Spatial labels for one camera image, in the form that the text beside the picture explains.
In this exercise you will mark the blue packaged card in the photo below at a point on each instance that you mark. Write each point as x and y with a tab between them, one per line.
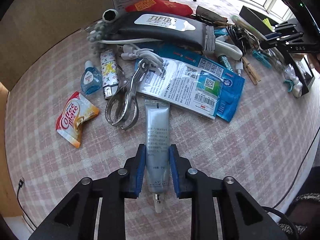
192	82

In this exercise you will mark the patterned lighter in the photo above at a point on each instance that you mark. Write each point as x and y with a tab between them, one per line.
109	73

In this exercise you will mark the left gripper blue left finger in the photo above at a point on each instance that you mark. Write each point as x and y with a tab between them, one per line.
136	168

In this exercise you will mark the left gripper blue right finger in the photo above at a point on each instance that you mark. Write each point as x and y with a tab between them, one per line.
179	167

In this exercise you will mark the blue eye drop bottle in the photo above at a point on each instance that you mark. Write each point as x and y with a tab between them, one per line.
91	80

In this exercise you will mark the wooden clothespin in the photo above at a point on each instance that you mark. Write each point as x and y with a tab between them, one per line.
251	72

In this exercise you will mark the red plastic bag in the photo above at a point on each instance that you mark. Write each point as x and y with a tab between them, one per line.
161	6

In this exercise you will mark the metal tongs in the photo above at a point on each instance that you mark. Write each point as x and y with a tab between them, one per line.
122	108

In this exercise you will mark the black storage tray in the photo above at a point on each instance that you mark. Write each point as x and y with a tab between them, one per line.
255	18

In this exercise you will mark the black pouch white label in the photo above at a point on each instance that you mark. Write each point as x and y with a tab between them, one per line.
165	27

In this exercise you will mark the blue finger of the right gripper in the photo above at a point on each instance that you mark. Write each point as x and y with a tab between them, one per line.
272	35

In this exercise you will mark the silver cream tube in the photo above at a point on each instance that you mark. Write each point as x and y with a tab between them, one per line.
157	150

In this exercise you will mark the coffee mate sachet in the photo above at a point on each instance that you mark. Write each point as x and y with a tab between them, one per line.
77	110

